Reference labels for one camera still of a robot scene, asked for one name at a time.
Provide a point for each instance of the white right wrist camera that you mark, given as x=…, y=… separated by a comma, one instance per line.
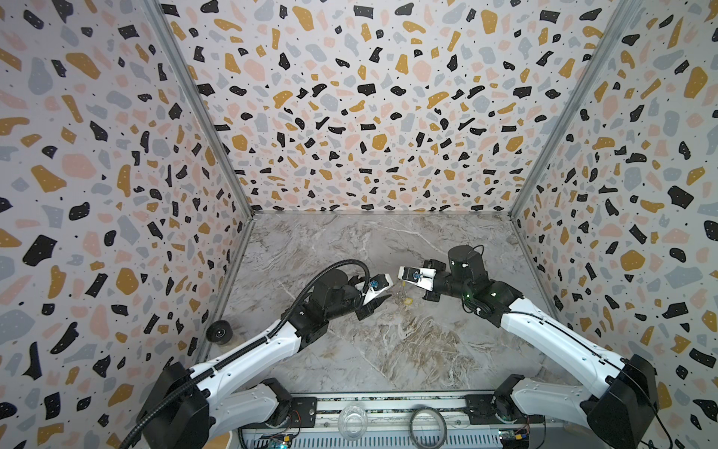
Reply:
x=421, y=277

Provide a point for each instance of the clear glass bowl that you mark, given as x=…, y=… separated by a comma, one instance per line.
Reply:
x=353, y=422

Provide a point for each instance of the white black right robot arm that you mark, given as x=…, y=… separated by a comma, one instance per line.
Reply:
x=615, y=397

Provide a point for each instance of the aluminium corner post right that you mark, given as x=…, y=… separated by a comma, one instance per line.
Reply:
x=620, y=20

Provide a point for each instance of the black round knob bottle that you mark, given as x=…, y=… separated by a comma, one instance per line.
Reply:
x=219, y=332

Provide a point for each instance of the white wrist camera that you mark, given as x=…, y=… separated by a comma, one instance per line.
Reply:
x=421, y=277
x=378, y=285

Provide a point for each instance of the wooden tray white rim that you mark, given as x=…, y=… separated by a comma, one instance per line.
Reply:
x=219, y=442

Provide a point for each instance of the aluminium corner post left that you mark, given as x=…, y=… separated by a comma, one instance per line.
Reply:
x=162, y=30

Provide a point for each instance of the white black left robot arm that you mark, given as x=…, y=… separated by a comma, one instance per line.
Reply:
x=187, y=407

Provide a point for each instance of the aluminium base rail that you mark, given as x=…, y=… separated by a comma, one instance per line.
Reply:
x=426, y=407

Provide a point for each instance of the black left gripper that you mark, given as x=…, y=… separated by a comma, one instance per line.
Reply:
x=362, y=303

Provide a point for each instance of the aluminium corner post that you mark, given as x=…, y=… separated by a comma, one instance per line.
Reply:
x=162, y=30
x=620, y=20

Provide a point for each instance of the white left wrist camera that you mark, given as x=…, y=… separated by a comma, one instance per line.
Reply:
x=378, y=285

